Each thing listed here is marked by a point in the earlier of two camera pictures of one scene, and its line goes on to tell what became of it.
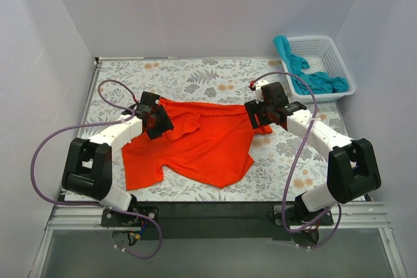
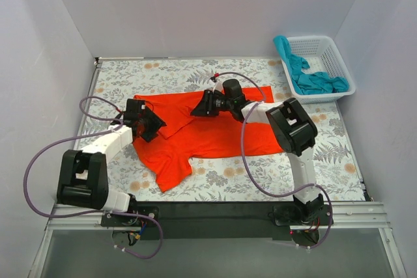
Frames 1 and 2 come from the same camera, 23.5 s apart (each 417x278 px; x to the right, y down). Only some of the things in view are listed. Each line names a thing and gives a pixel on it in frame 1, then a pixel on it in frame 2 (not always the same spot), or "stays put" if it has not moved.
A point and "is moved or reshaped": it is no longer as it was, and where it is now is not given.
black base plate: x=212 y=220 stays put
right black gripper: x=253 y=114 to x=208 y=103
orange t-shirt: x=208 y=143 is moved or reshaped
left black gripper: x=161 y=122 to x=148 y=126
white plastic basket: x=322 y=55 stays put
